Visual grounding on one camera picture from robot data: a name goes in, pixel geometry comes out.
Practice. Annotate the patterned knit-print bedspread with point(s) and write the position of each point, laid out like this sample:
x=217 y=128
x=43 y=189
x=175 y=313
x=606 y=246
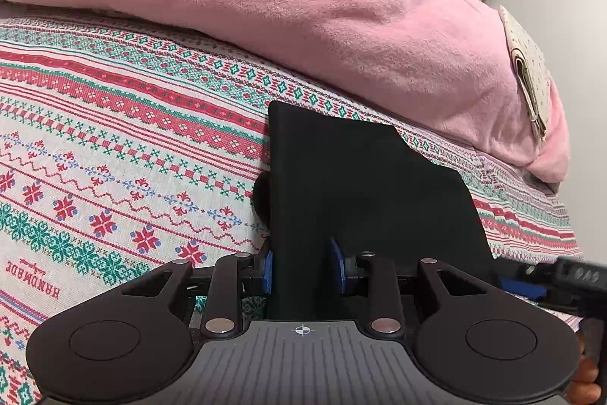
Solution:
x=118 y=139

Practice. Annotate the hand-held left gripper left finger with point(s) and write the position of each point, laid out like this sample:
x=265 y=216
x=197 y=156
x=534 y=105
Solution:
x=268 y=273

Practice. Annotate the black pants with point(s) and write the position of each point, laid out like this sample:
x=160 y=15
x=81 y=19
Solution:
x=355 y=177

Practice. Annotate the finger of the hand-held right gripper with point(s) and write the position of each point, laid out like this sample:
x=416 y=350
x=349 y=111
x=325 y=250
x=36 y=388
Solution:
x=524 y=286

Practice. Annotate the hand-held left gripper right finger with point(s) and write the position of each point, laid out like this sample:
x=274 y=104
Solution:
x=337 y=268

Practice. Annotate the cream dotted pillow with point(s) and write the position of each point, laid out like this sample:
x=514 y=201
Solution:
x=526 y=54

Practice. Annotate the person's right hand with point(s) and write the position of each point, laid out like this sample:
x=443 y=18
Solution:
x=585 y=379

